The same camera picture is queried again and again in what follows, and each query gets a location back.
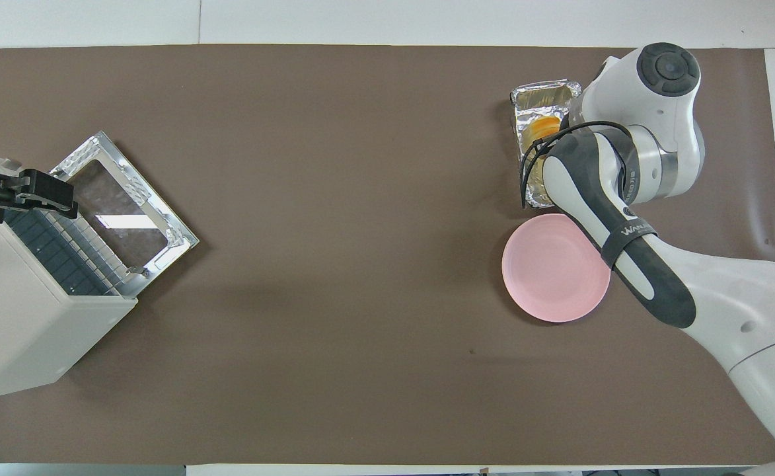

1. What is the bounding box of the golden ridged bread loaf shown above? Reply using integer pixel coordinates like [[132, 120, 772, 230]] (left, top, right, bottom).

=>
[[525, 116, 564, 199]]

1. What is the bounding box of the aluminium foil baking tray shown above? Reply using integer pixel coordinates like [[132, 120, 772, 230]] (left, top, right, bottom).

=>
[[510, 79, 583, 210]]

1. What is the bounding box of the glass oven door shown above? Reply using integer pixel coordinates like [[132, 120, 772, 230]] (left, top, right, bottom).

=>
[[50, 131, 200, 296]]

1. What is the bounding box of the cream toaster oven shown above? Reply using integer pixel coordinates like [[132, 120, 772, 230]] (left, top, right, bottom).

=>
[[0, 210, 138, 403]]

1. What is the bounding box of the brown table mat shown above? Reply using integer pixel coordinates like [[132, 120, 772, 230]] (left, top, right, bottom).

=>
[[0, 44, 775, 465]]

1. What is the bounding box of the pink round plate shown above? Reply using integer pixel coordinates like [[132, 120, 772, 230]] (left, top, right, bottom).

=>
[[501, 213, 611, 323]]

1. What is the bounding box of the dark oven wire rack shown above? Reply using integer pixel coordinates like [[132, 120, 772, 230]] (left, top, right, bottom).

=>
[[4, 210, 130, 296]]

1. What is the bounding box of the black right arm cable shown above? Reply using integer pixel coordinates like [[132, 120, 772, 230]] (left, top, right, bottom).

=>
[[519, 121, 632, 210]]

